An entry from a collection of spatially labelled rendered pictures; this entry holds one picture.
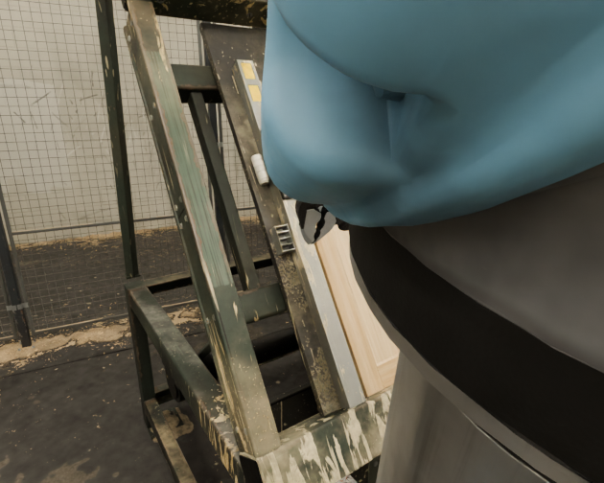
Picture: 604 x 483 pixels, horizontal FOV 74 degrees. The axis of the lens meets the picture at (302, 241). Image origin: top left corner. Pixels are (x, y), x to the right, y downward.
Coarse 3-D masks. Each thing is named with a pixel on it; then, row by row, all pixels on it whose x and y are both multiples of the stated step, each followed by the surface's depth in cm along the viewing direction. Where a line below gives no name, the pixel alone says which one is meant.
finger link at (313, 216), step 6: (312, 210) 62; (318, 210) 63; (306, 216) 62; (312, 216) 62; (318, 216) 63; (306, 222) 63; (312, 222) 64; (300, 228) 65; (306, 228) 64; (312, 228) 65; (306, 234) 65; (312, 234) 66; (306, 240) 67; (312, 240) 67
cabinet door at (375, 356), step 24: (336, 240) 110; (336, 264) 107; (336, 288) 105; (360, 312) 107; (360, 336) 104; (384, 336) 108; (360, 360) 102; (384, 360) 106; (360, 384) 101; (384, 384) 103
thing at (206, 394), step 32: (256, 256) 225; (128, 288) 184; (160, 288) 199; (160, 320) 156; (160, 352) 146; (192, 352) 136; (256, 352) 154; (288, 352) 163; (160, 384) 214; (192, 384) 120; (160, 416) 192; (224, 416) 107; (288, 416) 111; (224, 448) 100; (192, 480) 159
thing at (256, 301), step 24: (192, 72) 111; (192, 96) 111; (216, 96) 117; (216, 144) 110; (216, 168) 108; (216, 192) 108; (240, 240) 104; (240, 264) 103; (264, 288) 101; (264, 312) 99
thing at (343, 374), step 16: (240, 64) 110; (240, 80) 111; (256, 80) 111; (256, 112) 108; (256, 128) 108; (256, 144) 109; (272, 192) 106; (288, 208) 103; (288, 224) 103; (304, 256) 101; (304, 272) 100; (320, 272) 102; (304, 288) 102; (320, 288) 100; (320, 304) 99; (320, 320) 98; (336, 320) 100; (320, 336) 99; (336, 336) 98; (336, 352) 97; (336, 368) 96; (352, 368) 98; (336, 384) 97; (352, 384) 96; (352, 400) 95
